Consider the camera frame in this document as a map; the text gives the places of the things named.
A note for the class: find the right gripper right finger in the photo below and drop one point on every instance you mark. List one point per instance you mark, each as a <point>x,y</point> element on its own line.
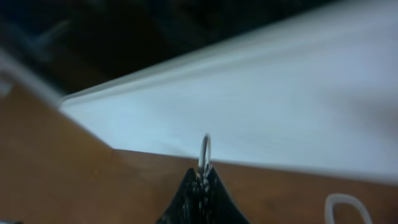
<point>216,205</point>

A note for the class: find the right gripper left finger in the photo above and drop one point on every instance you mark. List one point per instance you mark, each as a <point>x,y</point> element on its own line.
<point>184,207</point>

